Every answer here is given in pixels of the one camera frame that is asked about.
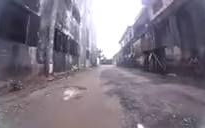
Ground distant trees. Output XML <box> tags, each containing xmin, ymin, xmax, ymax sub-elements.
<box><xmin>96</xmin><ymin>47</ymin><xmax>114</xmax><ymax>66</ymax></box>

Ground pale building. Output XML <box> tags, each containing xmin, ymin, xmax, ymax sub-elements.
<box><xmin>111</xmin><ymin>25</ymin><xmax>136</xmax><ymax>68</ymax></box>

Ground reddish brown dirt road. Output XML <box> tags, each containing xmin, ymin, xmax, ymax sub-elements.
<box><xmin>0</xmin><ymin>64</ymin><xmax>205</xmax><ymax>128</ymax></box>

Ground leaning wooden poles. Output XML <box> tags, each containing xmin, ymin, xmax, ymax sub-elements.
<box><xmin>142</xmin><ymin>49</ymin><xmax>168</xmax><ymax>74</ymax></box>

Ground grey weathered building, dark windows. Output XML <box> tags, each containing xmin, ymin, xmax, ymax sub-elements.
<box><xmin>0</xmin><ymin>0</ymin><xmax>99</xmax><ymax>81</ymax></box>

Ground dark stained low building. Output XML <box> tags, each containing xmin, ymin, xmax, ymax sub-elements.
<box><xmin>133</xmin><ymin>0</ymin><xmax>205</xmax><ymax>78</ymax></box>

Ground heap of debris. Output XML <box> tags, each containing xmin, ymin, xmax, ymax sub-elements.
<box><xmin>5</xmin><ymin>78</ymin><xmax>26</xmax><ymax>93</ymax></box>

